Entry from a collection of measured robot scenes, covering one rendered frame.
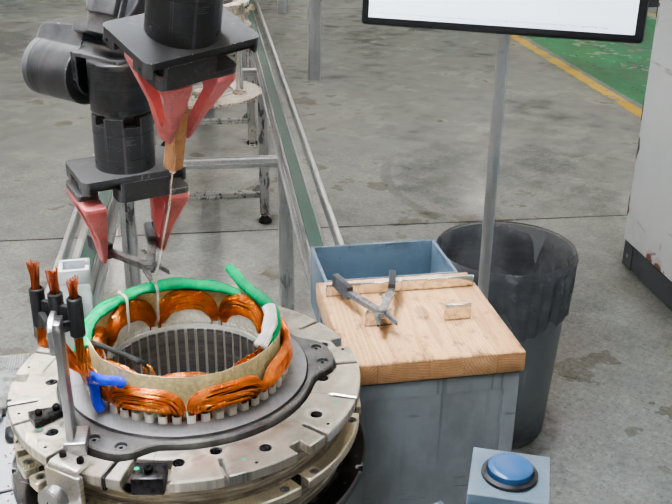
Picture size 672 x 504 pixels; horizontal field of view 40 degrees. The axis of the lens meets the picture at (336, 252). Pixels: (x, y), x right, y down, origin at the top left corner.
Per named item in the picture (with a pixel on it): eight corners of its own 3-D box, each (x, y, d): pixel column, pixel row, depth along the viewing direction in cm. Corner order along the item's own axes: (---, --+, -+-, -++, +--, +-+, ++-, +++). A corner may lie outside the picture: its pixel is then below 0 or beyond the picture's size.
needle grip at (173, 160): (159, 163, 78) (163, 104, 74) (176, 158, 79) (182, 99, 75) (169, 174, 77) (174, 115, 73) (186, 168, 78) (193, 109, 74)
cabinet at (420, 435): (316, 477, 122) (317, 301, 111) (451, 462, 125) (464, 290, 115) (345, 583, 104) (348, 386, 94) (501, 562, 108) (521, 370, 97)
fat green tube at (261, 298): (224, 280, 93) (223, 263, 92) (262, 276, 94) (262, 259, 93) (247, 351, 80) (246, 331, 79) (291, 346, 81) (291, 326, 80)
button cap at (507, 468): (485, 483, 81) (486, 473, 80) (488, 456, 84) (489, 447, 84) (532, 489, 80) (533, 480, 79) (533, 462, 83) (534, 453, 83)
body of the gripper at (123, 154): (65, 178, 90) (57, 105, 87) (164, 161, 95) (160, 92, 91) (85, 202, 85) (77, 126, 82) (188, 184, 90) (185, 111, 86)
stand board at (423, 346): (315, 300, 112) (315, 282, 111) (465, 289, 115) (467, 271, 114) (347, 387, 94) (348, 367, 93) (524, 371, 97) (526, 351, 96)
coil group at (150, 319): (105, 334, 91) (101, 296, 89) (156, 329, 92) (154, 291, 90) (106, 355, 87) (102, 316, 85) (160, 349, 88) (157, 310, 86)
